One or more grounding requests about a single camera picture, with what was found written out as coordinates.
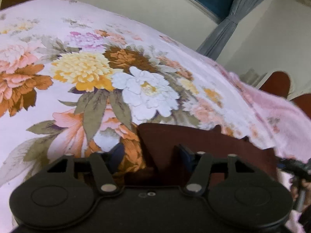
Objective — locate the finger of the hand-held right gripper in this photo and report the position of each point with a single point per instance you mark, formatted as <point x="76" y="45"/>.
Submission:
<point x="285" y="163"/>

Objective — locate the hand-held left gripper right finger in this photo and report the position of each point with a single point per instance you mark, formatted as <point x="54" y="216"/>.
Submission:
<point x="186" y="156"/>

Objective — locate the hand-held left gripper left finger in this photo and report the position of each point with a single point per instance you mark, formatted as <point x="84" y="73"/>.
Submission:
<point x="116" y="154"/>

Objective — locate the maroon long-sleeved sweater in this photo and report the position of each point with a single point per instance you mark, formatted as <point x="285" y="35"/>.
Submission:
<point x="165" y="136"/>

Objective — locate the pink blanket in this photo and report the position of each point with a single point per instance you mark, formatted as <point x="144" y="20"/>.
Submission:
<point x="279" y="114"/>

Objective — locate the red and white headboard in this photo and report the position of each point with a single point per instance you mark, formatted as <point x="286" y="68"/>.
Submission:
<point x="277" y="82"/>

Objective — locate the grey curtain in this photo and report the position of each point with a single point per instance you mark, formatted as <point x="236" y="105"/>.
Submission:
<point x="233" y="24"/>

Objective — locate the pink floral bed sheet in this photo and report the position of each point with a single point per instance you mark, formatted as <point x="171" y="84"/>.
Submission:
<point x="48" y="29"/>

